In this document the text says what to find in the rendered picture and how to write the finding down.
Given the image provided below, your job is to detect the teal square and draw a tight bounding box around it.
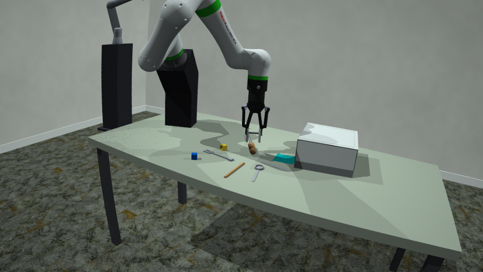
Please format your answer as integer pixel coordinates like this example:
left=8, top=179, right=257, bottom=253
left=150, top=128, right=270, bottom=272
left=273, top=154, right=295, bottom=164

